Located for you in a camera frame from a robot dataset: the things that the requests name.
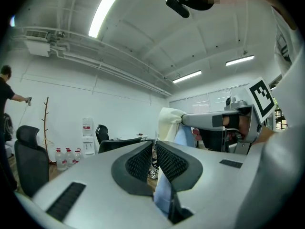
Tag cream clothing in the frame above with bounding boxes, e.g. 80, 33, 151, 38
158, 106, 186, 143

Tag white desk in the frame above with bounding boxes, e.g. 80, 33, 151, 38
116, 133, 149, 141

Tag person's white shirt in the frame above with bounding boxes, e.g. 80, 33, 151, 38
271, 5, 301, 76

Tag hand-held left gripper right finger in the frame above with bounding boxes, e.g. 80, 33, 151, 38
155, 140, 250, 229

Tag long ceiling light strip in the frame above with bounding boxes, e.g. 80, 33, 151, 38
88, 0, 131, 39

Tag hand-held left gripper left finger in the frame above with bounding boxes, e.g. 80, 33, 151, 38
14, 140, 175, 229

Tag light blue clothing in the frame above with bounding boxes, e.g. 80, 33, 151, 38
153, 125, 199, 217

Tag black office chair with headrest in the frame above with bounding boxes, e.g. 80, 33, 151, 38
95, 124, 111, 146

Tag white ceiling air conditioner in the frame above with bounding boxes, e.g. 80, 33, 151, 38
23, 29, 52, 57

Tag black high-back office chair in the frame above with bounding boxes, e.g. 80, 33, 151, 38
13, 125, 50, 198

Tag wooden coat rack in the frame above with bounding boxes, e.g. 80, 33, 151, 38
41, 96, 55, 165

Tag black head-worn camera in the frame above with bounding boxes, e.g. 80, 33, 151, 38
164, 0, 191, 19

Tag water bottle with red label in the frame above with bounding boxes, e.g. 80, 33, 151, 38
82, 116, 94, 136

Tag short ceiling light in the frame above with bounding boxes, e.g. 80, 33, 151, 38
225, 54, 255, 67
172, 70, 203, 84

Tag white ceiling pipes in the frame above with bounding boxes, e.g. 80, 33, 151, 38
49, 29, 173, 97

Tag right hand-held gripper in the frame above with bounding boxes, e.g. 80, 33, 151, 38
182, 78, 276, 156

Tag black low office chair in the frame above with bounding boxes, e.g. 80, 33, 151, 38
98, 136, 143, 154

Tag white water dispenser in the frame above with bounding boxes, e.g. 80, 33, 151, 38
82, 134, 96, 156

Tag window with white blinds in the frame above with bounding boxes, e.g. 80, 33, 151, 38
169, 83, 252, 115

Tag clutter on floor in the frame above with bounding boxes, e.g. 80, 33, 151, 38
148, 149, 160, 180

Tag person's right hand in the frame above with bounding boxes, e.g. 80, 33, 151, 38
223, 114, 251, 140

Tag water jug with red cap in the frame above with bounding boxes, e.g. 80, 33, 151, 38
54, 147, 69, 171
73, 148, 83, 164
64, 147, 76, 167

